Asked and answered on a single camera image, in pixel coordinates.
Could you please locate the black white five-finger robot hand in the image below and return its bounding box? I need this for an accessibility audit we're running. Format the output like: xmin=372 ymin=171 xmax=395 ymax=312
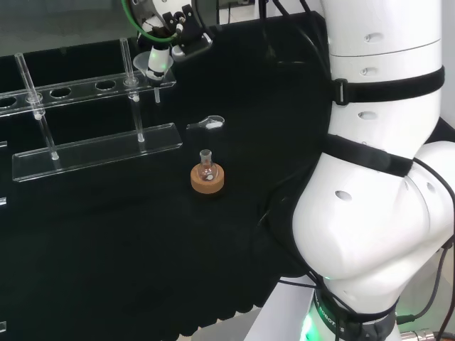
xmin=129 ymin=0 xmax=214 ymax=80

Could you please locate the clear plastic funnel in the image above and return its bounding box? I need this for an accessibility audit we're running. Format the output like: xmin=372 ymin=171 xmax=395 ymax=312
xmin=132 ymin=52 xmax=175 ymax=104

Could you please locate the clear glass weighing funnel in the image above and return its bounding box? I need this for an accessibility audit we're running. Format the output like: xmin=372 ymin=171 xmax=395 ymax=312
xmin=186 ymin=114 xmax=225 ymax=131

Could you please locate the clear acrylic funnel stand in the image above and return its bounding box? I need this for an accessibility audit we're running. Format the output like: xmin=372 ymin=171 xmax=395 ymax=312
xmin=0 ymin=37 xmax=184 ymax=184

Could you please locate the small round-bottom glass flask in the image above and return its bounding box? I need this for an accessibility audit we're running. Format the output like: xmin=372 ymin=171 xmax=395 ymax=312
xmin=198 ymin=148 xmax=217 ymax=182

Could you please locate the black bench cloth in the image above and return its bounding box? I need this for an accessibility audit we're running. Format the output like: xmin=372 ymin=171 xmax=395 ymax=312
xmin=0 ymin=10 xmax=455 ymax=337

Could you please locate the silver round connector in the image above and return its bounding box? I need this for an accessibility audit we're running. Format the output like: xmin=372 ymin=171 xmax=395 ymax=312
xmin=400 ymin=330 xmax=439 ymax=341

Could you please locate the green cable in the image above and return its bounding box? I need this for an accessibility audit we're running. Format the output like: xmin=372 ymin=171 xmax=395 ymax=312
xmin=121 ymin=0 xmax=179 ymax=45

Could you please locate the cork ring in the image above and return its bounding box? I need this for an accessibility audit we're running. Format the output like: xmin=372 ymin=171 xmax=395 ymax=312
xmin=190 ymin=163 xmax=226 ymax=195

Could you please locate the black base cable with plug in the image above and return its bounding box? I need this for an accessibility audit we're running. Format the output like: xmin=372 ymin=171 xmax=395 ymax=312
xmin=396 ymin=244 xmax=454 ymax=324

